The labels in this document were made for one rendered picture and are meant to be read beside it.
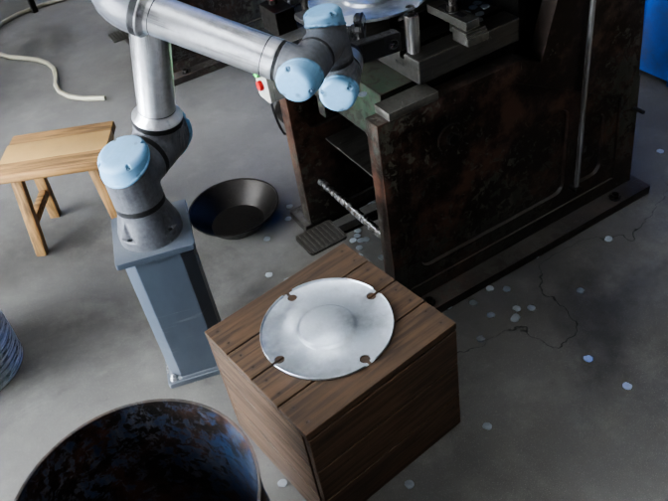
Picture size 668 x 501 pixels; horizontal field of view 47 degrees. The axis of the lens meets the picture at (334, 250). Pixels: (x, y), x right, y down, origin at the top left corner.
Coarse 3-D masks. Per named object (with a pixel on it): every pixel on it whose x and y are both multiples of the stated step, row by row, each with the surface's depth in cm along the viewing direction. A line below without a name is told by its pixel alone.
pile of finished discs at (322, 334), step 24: (312, 288) 172; (336, 288) 171; (360, 288) 170; (288, 312) 168; (312, 312) 166; (336, 312) 165; (360, 312) 165; (384, 312) 164; (264, 336) 163; (288, 336) 162; (312, 336) 160; (336, 336) 160; (360, 336) 159; (384, 336) 158; (288, 360) 157; (312, 360) 156; (336, 360) 155
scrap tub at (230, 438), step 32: (128, 416) 139; (160, 416) 140; (192, 416) 139; (224, 416) 133; (64, 448) 134; (96, 448) 140; (128, 448) 144; (160, 448) 146; (192, 448) 146; (224, 448) 142; (32, 480) 129; (64, 480) 136; (96, 480) 143; (128, 480) 148; (160, 480) 152; (192, 480) 153; (224, 480) 151; (256, 480) 137
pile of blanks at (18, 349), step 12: (0, 312) 212; (0, 324) 208; (0, 336) 208; (12, 336) 214; (0, 348) 209; (12, 348) 213; (0, 360) 209; (12, 360) 212; (0, 372) 209; (12, 372) 213; (0, 384) 210
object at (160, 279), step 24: (192, 240) 176; (120, 264) 173; (144, 264) 176; (168, 264) 178; (192, 264) 182; (144, 288) 180; (168, 288) 182; (192, 288) 184; (144, 312) 188; (168, 312) 187; (192, 312) 189; (216, 312) 199; (168, 336) 192; (192, 336) 194; (168, 360) 199; (192, 360) 199; (168, 384) 201
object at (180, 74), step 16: (192, 0) 321; (208, 0) 324; (224, 0) 328; (240, 0) 332; (256, 0) 335; (288, 0) 339; (224, 16) 332; (240, 16) 336; (256, 16) 340; (176, 48) 328; (176, 64) 331; (192, 64) 335; (208, 64) 334; (224, 64) 336; (176, 80) 328
